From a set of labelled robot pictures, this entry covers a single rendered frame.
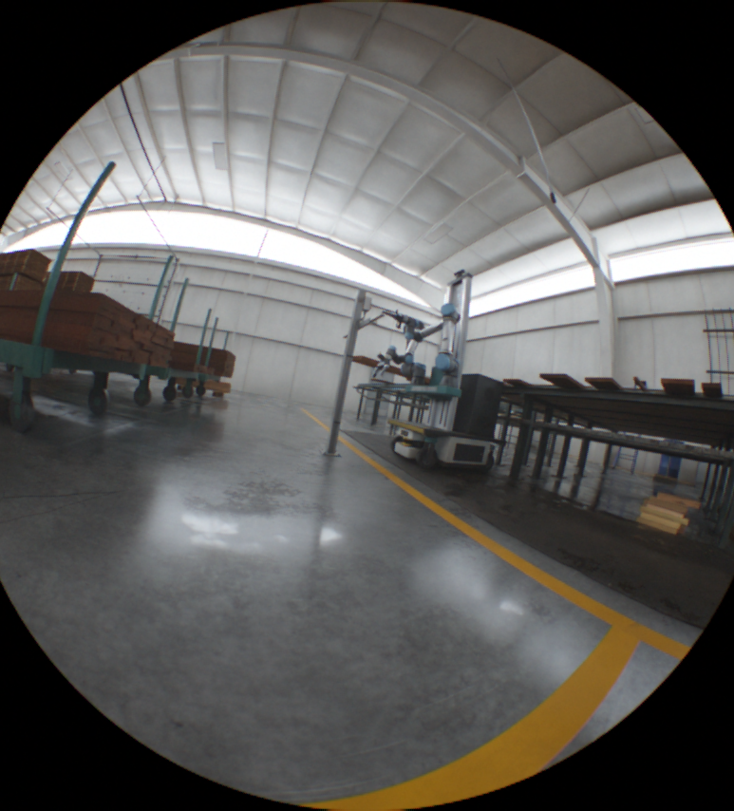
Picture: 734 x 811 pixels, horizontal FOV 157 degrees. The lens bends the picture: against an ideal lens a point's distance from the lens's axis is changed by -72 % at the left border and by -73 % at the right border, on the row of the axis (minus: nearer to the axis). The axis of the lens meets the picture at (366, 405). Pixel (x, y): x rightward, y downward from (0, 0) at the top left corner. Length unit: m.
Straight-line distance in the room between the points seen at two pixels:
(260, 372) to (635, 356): 12.25
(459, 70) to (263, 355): 10.42
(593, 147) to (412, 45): 4.20
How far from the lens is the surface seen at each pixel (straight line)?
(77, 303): 1.32
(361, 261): 11.91
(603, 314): 8.15
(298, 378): 10.31
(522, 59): 6.74
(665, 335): 8.74
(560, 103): 7.04
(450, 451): 2.10
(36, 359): 1.33
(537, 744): 0.55
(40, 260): 10.37
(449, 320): 2.09
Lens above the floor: 0.44
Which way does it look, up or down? 1 degrees down
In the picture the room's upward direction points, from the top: 11 degrees clockwise
